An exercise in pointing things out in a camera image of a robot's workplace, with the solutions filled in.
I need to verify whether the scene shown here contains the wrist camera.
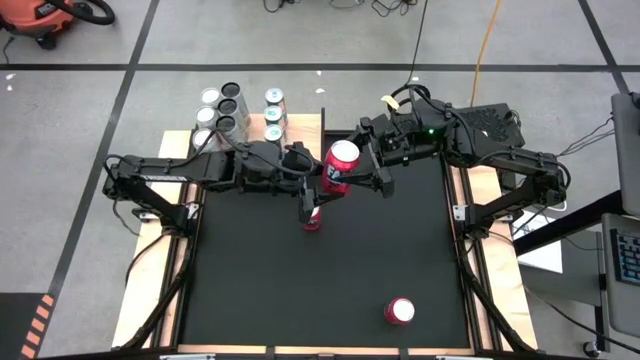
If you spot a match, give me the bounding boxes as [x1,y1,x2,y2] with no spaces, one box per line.
[392,112,422,136]
[285,141,312,164]

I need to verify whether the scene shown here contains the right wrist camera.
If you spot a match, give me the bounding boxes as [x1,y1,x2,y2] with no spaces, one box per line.
[392,112,422,136]

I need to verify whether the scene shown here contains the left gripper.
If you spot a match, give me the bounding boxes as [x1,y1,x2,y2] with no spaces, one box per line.
[278,142,350,225]

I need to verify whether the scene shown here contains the black stand beam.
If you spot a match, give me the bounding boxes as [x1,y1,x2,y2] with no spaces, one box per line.
[512,189,624,256]

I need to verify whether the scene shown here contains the silver blue Red Bull can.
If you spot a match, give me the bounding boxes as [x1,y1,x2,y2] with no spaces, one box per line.
[262,104,289,131]
[262,123,287,151]
[263,87,289,114]

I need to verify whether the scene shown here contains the wooden shelf with black frame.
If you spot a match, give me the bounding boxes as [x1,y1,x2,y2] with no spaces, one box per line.
[192,106,327,189]

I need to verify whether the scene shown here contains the black hanging cable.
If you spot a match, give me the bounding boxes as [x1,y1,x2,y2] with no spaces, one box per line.
[407,0,430,84]

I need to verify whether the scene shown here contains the orange shop vacuum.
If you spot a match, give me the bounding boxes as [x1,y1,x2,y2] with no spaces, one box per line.
[0,0,76,50]

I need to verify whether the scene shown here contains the yellow hanging cable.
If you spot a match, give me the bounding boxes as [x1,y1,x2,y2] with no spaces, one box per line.
[469,0,503,94]

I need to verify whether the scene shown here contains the black table mat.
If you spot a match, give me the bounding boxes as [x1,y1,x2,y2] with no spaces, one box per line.
[179,130,471,349]

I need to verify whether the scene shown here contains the orange Fanta can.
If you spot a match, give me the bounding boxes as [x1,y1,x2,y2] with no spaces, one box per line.
[302,204,323,232]

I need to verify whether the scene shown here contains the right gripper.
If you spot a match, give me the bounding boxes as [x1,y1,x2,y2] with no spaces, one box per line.
[343,116,447,200]

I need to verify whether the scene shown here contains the grey laptop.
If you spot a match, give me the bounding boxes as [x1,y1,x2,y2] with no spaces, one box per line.
[599,91,640,339]

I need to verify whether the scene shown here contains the black orange striped floor ramp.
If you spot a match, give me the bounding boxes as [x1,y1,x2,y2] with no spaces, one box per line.
[0,291,57,360]

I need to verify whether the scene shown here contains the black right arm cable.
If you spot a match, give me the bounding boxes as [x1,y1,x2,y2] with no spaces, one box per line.
[388,83,434,119]

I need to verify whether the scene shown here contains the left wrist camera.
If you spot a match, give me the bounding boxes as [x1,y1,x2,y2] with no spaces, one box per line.
[285,141,312,164]

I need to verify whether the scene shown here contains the white paper sheet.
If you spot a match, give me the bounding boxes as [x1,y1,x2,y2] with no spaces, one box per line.
[512,209,565,274]

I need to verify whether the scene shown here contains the white pink soda can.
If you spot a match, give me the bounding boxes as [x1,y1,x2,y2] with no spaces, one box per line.
[199,86,224,109]
[191,127,221,154]
[194,105,220,130]

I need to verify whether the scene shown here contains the black vacuum hose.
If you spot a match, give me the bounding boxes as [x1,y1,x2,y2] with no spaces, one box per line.
[49,0,117,26]

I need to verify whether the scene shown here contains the red soda can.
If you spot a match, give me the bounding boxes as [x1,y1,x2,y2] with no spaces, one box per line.
[320,139,362,197]
[382,296,417,327]

